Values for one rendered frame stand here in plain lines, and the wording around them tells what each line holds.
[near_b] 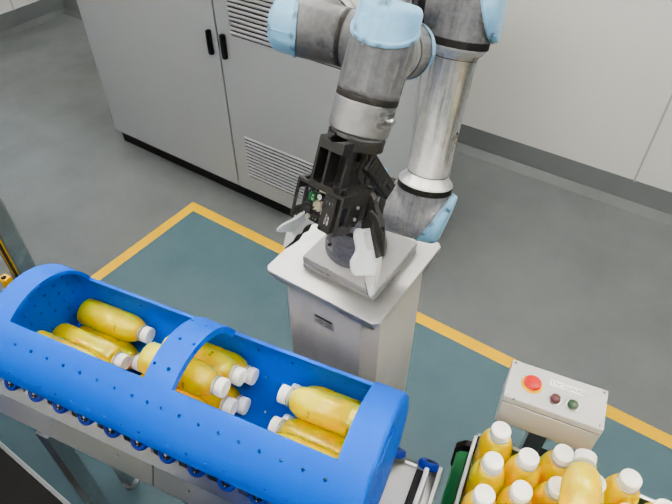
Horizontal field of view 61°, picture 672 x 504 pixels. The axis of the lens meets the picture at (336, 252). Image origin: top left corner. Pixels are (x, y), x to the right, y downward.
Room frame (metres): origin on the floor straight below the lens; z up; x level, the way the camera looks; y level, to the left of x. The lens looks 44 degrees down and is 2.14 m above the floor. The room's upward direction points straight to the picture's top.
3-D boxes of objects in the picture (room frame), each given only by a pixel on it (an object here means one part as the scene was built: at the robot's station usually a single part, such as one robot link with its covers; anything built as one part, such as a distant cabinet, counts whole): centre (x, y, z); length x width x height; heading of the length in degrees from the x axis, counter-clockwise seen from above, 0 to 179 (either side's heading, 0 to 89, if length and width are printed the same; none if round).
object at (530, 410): (0.66, -0.46, 1.05); 0.20 x 0.10 x 0.10; 66
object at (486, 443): (0.58, -0.33, 0.99); 0.07 x 0.07 x 0.18
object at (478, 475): (0.52, -0.30, 0.99); 0.07 x 0.07 x 0.18
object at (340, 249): (1.02, -0.05, 1.23); 0.15 x 0.15 x 0.10
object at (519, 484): (0.46, -0.34, 1.08); 0.04 x 0.04 x 0.02
